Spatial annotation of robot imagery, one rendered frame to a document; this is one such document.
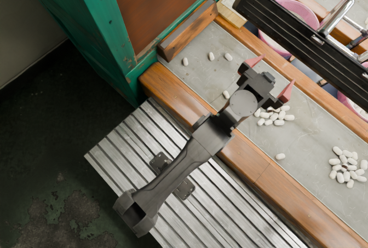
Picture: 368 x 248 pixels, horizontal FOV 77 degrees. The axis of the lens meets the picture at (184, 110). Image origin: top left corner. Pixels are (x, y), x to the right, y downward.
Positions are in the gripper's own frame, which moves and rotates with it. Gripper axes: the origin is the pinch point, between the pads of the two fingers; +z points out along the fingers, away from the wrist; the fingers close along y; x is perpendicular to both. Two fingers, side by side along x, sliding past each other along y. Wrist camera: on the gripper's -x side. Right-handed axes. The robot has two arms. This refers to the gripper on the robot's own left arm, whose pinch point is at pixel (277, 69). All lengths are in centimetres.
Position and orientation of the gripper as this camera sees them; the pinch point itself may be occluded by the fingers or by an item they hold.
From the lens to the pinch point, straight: 64.9
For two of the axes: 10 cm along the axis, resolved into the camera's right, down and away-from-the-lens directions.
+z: 7.1, -6.7, 2.2
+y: -7.0, -7.0, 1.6
